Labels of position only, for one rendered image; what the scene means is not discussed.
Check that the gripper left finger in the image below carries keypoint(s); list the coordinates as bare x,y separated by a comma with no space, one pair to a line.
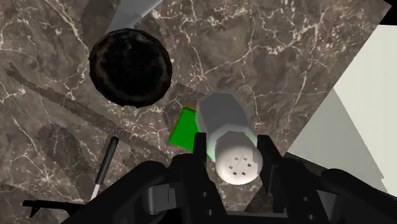
189,180

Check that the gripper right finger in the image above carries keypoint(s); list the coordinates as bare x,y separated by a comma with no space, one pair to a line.
288,180

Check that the black kitchen tool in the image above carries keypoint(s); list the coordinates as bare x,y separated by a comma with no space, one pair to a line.
52,204

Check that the dark brown round bowl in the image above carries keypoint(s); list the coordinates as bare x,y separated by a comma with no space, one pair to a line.
130,68

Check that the green flat card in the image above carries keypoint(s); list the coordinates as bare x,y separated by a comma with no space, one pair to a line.
183,130

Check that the white salt shaker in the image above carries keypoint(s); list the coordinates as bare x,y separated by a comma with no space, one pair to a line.
226,124

